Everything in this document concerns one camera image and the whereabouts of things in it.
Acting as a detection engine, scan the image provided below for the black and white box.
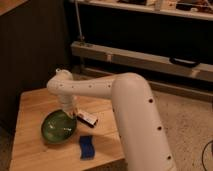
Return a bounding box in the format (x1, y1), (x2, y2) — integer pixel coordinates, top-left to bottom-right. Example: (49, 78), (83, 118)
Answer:
(77, 110), (98, 128)

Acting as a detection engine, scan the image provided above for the long grey case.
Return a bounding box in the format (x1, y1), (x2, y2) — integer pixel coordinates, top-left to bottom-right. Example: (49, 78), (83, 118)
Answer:
(71, 41), (213, 82)

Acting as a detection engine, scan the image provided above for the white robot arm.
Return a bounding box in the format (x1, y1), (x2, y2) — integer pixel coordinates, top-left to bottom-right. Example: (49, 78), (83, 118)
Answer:
(47, 70), (177, 171)

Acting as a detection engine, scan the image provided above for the green ceramic bowl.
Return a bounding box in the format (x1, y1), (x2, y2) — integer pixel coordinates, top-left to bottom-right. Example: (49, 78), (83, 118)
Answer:
(41, 110), (77, 144)

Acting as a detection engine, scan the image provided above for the cluttered upper shelf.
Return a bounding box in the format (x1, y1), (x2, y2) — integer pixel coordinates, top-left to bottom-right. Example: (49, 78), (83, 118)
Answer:
(69, 0), (213, 21)

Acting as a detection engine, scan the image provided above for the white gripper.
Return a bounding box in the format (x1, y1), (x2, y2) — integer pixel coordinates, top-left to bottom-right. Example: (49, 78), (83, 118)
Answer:
(59, 95), (77, 118)

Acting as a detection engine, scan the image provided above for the blue sponge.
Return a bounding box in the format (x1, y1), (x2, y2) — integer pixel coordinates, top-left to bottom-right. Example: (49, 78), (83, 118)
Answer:
(79, 135), (95, 160)

